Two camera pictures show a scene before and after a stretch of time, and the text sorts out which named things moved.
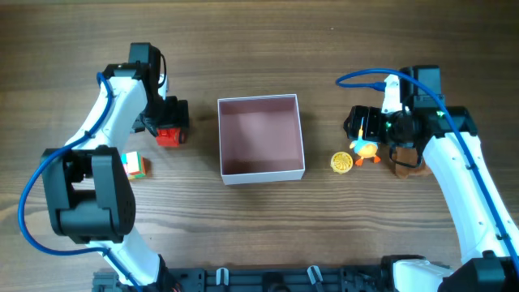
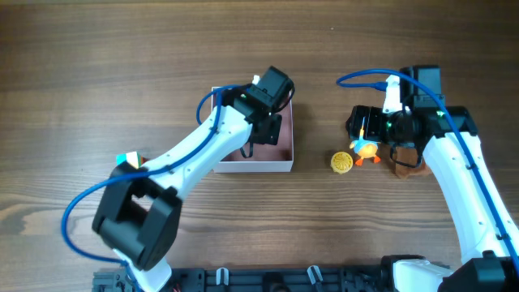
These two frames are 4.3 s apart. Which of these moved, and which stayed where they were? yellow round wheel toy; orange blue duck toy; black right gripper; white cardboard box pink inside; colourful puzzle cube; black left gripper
Moved: white cardboard box pink inside; black left gripper
Stayed: colourful puzzle cube; black right gripper; yellow round wheel toy; orange blue duck toy
